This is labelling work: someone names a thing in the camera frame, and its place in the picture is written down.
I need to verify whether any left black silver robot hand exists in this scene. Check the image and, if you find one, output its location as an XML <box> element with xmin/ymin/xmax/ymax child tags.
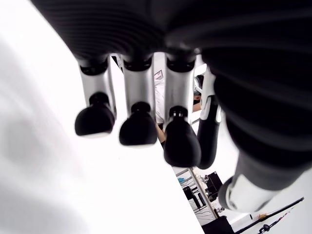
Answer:
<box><xmin>29</xmin><ymin>0</ymin><xmax>312</xmax><ymax>213</ymax></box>

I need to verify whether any seated person in white shirt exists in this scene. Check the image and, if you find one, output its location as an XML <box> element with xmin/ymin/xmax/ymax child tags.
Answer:
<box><xmin>153</xmin><ymin>69</ymin><xmax>169</xmax><ymax>145</ymax></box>

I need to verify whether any metal shelf with equipment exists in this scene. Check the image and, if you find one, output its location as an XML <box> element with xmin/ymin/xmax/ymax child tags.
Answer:
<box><xmin>174</xmin><ymin>168</ymin><xmax>224</xmax><ymax>217</ymax></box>

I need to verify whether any black tripod pole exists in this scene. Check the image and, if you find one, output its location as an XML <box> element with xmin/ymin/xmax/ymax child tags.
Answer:
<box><xmin>246</xmin><ymin>196</ymin><xmax>306</xmax><ymax>234</ymax></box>

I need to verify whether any black chair back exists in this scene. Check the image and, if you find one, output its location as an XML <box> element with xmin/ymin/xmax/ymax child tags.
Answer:
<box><xmin>202</xmin><ymin>215</ymin><xmax>235</xmax><ymax>234</ymax></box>

